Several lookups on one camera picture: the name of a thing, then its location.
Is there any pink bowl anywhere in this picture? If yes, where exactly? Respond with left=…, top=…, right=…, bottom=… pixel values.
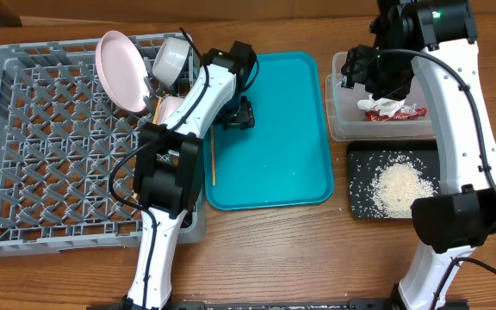
left=156, top=96, right=183, bottom=124

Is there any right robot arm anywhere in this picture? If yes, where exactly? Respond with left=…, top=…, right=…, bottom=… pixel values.
left=341, top=0, right=496, bottom=309

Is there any black rectangular tray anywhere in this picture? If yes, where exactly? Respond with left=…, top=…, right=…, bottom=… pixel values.
left=345, top=139, right=443, bottom=221

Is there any white rice pile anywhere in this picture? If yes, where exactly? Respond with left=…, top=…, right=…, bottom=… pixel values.
left=349, top=152, right=438, bottom=220

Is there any large pink plate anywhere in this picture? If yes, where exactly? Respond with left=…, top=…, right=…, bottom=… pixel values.
left=96, top=30, right=149, bottom=113

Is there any grey plastic dish rack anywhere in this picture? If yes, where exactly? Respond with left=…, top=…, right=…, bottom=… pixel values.
left=0, top=32, right=208, bottom=258

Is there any grey bowl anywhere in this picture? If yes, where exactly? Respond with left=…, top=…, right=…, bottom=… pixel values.
left=152, top=37, right=190, bottom=86

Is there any teal plastic serving tray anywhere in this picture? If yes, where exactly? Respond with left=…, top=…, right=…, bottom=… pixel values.
left=204, top=52, right=335, bottom=211

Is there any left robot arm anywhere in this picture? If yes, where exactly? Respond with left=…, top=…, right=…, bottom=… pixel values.
left=122, top=41, right=259, bottom=309

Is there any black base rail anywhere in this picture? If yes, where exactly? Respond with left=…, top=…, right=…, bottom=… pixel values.
left=164, top=299, right=400, bottom=310

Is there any white napkin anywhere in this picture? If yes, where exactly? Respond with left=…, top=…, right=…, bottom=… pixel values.
left=356, top=94, right=405, bottom=117

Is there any clear plastic waste bin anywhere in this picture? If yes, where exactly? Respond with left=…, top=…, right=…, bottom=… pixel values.
left=325, top=52, right=434, bottom=141

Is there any red snack wrapper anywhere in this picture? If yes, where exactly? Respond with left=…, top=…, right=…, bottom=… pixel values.
left=365, top=108, right=427, bottom=121

